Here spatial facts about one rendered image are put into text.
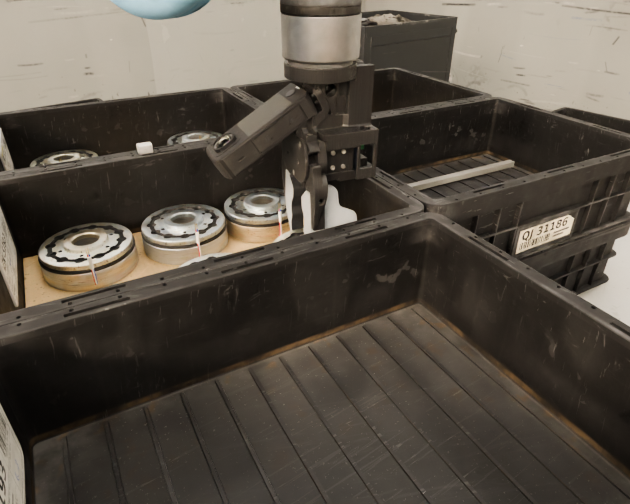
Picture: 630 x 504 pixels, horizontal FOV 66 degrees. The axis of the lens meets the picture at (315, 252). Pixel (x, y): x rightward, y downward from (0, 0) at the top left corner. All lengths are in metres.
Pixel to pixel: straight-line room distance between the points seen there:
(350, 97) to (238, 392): 0.30
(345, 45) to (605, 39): 3.43
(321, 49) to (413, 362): 0.29
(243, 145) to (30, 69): 3.33
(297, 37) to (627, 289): 0.65
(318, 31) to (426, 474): 0.37
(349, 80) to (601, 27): 3.43
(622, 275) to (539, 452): 0.55
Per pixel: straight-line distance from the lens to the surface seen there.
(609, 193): 0.76
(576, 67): 3.94
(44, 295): 0.61
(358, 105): 0.52
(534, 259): 0.68
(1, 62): 3.74
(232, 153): 0.48
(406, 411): 0.42
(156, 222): 0.64
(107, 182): 0.66
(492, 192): 0.55
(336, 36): 0.47
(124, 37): 3.90
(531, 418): 0.45
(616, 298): 0.87
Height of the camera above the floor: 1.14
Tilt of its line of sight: 31 degrees down
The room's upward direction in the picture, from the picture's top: straight up
